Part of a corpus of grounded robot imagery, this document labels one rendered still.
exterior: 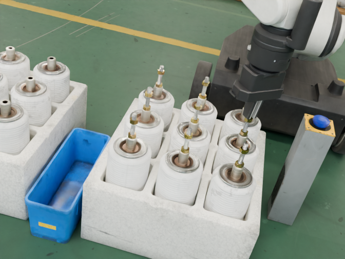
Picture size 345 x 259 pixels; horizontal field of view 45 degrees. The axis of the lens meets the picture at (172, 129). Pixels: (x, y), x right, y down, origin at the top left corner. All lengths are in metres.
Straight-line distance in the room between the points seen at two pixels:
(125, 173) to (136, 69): 0.90
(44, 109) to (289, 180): 0.64
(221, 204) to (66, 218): 0.34
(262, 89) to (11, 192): 0.62
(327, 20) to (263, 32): 0.42
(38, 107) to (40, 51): 0.78
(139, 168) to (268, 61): 0.35
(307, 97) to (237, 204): 0.63
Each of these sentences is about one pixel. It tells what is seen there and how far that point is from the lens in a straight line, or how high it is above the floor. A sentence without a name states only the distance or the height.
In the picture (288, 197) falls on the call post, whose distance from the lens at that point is 1.15.
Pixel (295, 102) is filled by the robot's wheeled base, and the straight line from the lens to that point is 1.41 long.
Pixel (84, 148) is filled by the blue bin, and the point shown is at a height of 0.06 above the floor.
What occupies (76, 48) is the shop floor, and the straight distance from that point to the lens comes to 1.88.
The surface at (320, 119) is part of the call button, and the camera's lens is 1.04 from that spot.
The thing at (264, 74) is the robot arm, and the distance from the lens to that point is 0.87.
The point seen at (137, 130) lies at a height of 0.25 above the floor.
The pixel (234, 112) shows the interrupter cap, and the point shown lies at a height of 0.25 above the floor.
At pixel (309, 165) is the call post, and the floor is 0.21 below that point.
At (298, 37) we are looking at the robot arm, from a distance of 0.82.
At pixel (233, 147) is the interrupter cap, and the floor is 0.25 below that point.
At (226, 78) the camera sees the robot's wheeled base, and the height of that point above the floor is 0.19.
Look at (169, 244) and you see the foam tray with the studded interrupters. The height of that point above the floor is 0.07.
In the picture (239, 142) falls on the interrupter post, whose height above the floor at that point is 0.26.
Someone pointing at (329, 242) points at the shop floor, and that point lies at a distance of 1.24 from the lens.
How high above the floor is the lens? 0.83
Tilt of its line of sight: 35 degrees down
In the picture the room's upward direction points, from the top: 11 degrees clockwise
